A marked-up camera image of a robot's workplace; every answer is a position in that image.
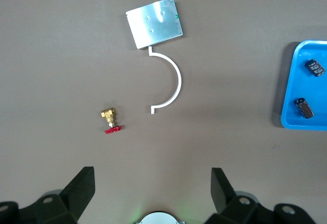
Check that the white curved plastic bracket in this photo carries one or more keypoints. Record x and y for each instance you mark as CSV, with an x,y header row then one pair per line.
x,y
179,81

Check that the blue plastic tray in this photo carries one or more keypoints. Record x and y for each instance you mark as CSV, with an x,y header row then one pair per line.
x,y
293,86

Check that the brown electrolytic capacitor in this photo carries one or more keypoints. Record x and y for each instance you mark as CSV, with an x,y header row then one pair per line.
x,y
304,108

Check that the aluminium plate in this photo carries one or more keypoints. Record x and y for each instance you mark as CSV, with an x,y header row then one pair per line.
x,y
155,22

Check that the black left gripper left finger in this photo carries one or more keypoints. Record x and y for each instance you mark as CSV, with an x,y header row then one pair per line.
x,y
74,198

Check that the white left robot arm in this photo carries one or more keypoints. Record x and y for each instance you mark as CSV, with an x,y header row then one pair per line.
x,y
159,219

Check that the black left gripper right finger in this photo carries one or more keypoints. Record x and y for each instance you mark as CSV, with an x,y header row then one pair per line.
x,y
224,201

